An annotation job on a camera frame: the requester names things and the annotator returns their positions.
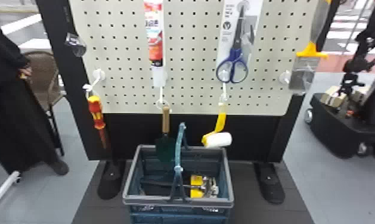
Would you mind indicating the green garden trowel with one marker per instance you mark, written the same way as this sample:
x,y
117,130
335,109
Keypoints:
x,y
165,144

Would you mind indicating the yellow paint roller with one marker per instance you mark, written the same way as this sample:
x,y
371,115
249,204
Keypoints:
x,y
217,137

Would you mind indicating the white pegboard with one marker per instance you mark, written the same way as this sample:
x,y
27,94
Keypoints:
x,y
193,62

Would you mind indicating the yellow tool in packet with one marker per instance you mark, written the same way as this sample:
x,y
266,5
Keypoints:
x,y
198,186

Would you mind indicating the blue scissors on card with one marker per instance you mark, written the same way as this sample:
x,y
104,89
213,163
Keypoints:
x,y
234,47

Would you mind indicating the blue basket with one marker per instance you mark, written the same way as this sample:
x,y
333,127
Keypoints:
x,y
222,184

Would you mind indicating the red and white tube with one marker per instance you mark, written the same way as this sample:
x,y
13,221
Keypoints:
x,y
154,34

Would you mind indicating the red and yellow screwdriver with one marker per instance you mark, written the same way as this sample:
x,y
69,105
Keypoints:
x,y
96,115

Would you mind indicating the clear plastic packet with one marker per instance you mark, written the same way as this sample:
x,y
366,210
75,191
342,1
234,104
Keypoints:
x,y
75,43

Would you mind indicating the brown chair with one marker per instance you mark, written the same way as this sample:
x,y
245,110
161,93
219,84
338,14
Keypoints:
x,y
44,78

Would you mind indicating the person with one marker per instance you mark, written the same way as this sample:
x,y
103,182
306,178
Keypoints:
x,y
12,109

